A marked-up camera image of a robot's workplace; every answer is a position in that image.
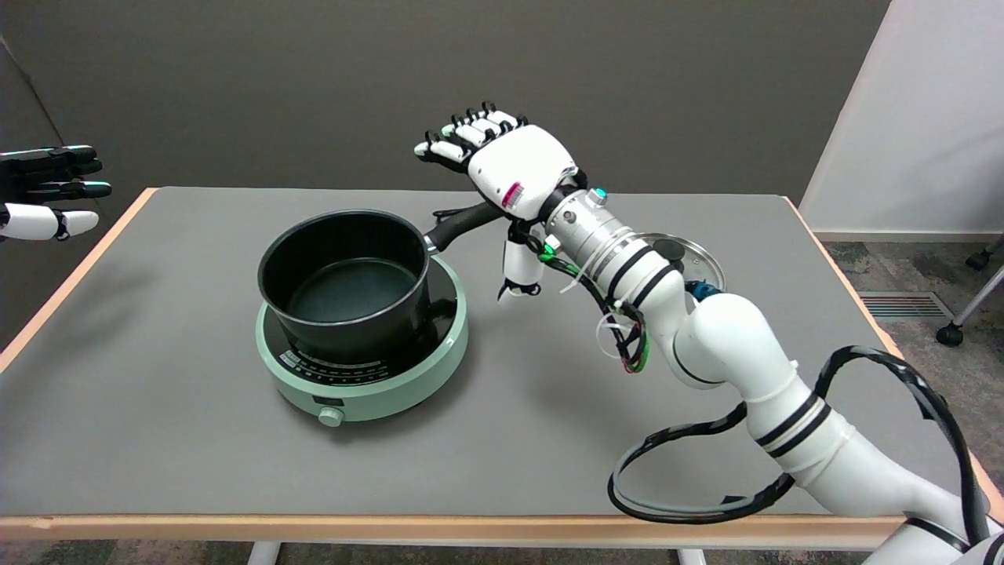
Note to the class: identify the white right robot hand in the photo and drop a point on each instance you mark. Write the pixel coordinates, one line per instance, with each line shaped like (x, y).
(522, 165)

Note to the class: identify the glass pot lid black knob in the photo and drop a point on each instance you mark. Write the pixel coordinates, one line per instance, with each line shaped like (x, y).
(702, 267)

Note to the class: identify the mint green induction cooker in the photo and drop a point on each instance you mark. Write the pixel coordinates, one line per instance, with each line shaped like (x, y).
(392, 392)

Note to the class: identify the floor vent grille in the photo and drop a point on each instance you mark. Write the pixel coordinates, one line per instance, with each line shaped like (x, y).
(902, 306)

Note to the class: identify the chair base with casters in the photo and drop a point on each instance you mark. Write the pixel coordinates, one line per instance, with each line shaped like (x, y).
(950, 335)

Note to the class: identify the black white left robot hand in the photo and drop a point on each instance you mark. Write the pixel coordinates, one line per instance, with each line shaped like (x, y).
(35, 221)

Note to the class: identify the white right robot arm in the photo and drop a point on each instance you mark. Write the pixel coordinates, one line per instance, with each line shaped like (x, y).
(737, 345)

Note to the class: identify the white table leg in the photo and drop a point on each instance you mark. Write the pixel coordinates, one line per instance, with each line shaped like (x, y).
(263, 554)
(692, 558)

